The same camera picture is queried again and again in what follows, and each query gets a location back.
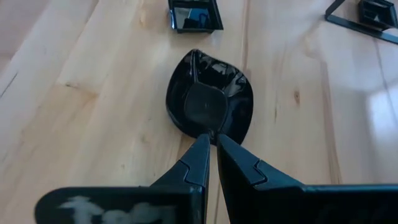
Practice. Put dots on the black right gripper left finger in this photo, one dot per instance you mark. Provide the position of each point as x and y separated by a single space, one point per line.
186 205

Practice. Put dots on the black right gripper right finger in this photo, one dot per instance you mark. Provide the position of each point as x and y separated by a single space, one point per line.
280 205

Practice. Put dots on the black leaf-shaped mini plate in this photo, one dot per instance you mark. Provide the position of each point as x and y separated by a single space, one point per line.
217 71

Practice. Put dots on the black small square mini plate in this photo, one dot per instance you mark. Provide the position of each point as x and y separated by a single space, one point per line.
192 17
376 14

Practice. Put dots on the black perforated metal stand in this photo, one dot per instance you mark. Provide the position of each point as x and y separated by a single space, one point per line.
357 28

